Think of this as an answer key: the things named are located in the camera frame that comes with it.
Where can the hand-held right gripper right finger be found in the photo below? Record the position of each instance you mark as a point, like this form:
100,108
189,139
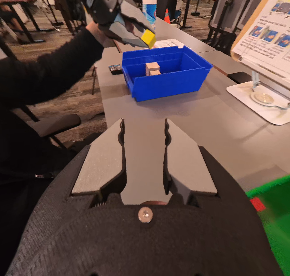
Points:
188,165

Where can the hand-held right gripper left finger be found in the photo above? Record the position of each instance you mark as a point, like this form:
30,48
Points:
102,165

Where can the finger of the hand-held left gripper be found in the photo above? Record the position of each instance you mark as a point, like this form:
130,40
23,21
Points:
126,35
136,14

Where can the yellow cube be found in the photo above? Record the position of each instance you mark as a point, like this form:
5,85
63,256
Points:
148,38

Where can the large wooden cube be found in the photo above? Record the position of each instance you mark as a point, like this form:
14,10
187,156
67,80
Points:
152,66

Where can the medium wooden cube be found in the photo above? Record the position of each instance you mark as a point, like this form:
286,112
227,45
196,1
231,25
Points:
156,73

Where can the blue plastic bin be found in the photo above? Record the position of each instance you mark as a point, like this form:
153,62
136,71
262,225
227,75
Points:
167,85

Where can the red cube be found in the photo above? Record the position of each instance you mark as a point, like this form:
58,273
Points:
257,204

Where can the green plastic bin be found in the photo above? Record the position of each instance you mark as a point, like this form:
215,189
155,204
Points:
276,224

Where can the person's left forearm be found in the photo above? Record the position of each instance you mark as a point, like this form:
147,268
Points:
45,76

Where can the white wipes canister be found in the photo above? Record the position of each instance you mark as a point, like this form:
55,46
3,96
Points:
150,11

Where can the orange traffic cone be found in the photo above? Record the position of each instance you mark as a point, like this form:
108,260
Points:
167,16

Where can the black battery pack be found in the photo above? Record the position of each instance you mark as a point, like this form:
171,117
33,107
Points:
115,68

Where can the printed paper sheet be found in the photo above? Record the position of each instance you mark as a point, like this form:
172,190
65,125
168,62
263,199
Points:
170,43

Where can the black office chair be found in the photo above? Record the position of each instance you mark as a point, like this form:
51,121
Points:
56,124

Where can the person's torso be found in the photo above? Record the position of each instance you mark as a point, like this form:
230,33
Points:
20,167

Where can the white stand base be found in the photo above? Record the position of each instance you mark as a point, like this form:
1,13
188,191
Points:
249,99

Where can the grey folding tables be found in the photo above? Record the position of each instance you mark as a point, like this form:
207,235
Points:
235,13

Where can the instruction board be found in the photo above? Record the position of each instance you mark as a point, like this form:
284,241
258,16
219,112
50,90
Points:
265,38

